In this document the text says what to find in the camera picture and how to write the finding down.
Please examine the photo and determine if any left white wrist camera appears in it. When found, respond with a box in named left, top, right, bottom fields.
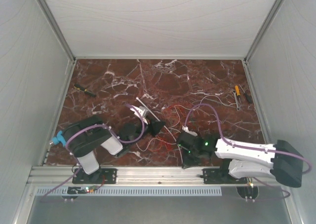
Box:
left=125, top=104, right=150, bottom=125

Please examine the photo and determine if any purple cable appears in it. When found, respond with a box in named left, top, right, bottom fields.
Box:
left=39, top=105, right=146, bottom=203
left=184, top=103, right=313, bottom=200

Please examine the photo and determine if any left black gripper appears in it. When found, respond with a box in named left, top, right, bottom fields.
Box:
left=128, top=116, right=166, bottom=147

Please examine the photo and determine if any slotted grey cable duct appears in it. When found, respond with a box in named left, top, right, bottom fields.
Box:
left=35, top=186, right=222, bottom=197

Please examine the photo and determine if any long white zip tie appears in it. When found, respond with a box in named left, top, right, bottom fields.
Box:
left=135, top=97, right=185, bottom=169

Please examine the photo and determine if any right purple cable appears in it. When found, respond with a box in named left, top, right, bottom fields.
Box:
left=184, top=103, right=313, bottom=200

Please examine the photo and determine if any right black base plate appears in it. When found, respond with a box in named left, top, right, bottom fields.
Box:
left=199, top=168, right=247, bottom=185

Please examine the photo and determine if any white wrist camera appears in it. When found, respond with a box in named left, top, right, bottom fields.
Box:
left=125, top=104, right=150, bottom=125
left=182, top=126, right=198, bottom=136

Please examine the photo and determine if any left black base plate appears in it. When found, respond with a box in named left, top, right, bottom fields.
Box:
left=72, top=168, right=118, bottom=185

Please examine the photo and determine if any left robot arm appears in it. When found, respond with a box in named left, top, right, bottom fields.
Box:
left=57, top=115, right=165, bottom=184

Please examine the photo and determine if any aluminium front rail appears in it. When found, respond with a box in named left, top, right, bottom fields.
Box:
left=27, top=165, right=294, bottom=185

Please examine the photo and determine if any small circuit board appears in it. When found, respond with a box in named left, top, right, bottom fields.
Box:
left=84, top=186, right=98, bottom=193

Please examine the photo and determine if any white wire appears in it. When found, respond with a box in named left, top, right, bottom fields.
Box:
left=135, top=93, right=239, bottom=152

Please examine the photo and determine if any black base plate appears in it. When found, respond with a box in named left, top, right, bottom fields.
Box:
left=199, top=168, right=247, bottom=185
left=72, top=168, right=118, bottom=185

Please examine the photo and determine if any yellow handled screwdriver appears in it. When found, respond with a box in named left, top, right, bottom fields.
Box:
left=235, top=85, right=240, bottom=96

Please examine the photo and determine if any orange wire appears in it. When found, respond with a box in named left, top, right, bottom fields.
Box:
left=148, top=103, right=196, bottom=153

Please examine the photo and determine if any blue plastic fitting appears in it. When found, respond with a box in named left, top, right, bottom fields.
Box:
left=49, top=131, right=66, bottom=147

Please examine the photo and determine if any silver wrench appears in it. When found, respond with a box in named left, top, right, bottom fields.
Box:
left=233, top=90, right=240, bottom=111

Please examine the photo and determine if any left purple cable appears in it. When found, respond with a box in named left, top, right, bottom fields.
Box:
left=39, top=105, right=146, bottom=203

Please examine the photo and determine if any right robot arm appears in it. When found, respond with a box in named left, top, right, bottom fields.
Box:
left=177, top=131, right=303, bottom=188

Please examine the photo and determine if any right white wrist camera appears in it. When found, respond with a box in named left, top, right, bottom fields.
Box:
left=182, top=126, right=198, bottom=136

